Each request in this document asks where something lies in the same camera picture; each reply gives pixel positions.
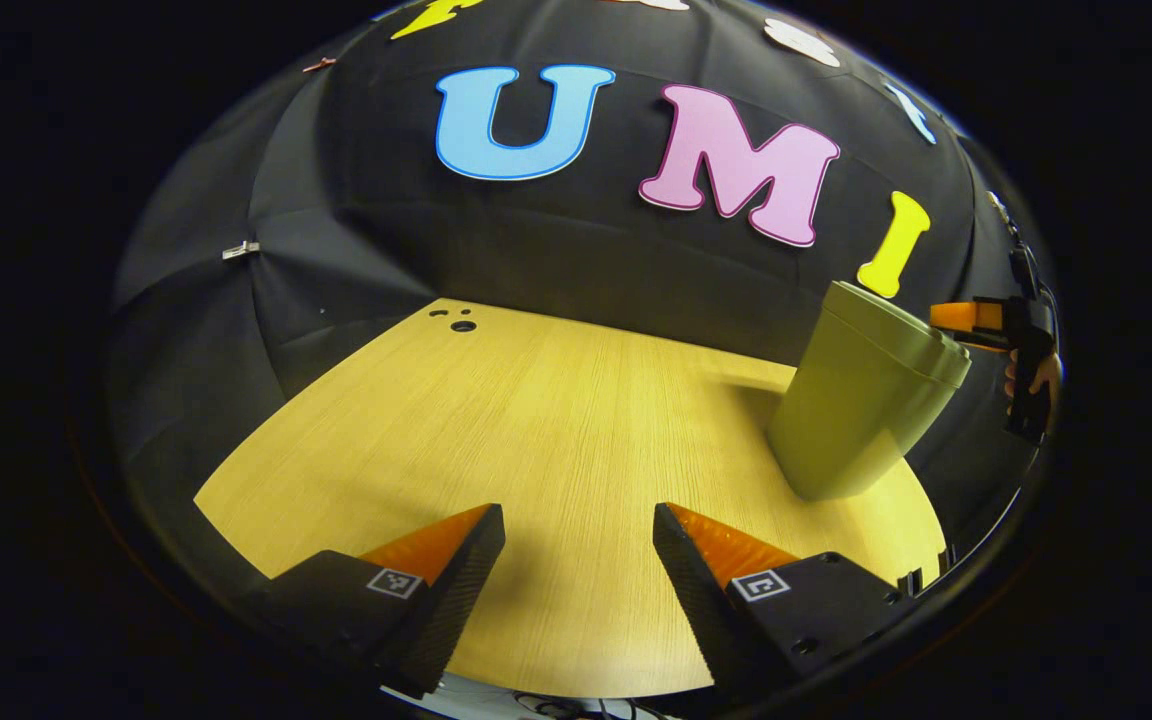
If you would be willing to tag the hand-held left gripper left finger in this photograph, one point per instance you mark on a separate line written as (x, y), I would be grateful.
(461, 570)

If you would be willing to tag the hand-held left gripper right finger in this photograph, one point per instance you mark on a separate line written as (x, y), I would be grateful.
(691, 590)

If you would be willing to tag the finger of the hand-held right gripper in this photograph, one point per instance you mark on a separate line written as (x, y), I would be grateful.
(986, 343)
(966, 316)

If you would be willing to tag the pale green desktop garbage bin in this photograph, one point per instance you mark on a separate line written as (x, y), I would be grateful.
(856, 410)

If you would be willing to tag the wooden desktop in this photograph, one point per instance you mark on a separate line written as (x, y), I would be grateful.
(556, 450)

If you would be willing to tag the black backdrop cloth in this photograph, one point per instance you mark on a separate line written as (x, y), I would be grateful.
(556, 240)

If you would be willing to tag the silver metal clip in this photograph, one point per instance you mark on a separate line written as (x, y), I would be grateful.
(241, 249)

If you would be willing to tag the copper metal clip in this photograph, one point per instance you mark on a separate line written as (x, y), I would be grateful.
(319, 64)

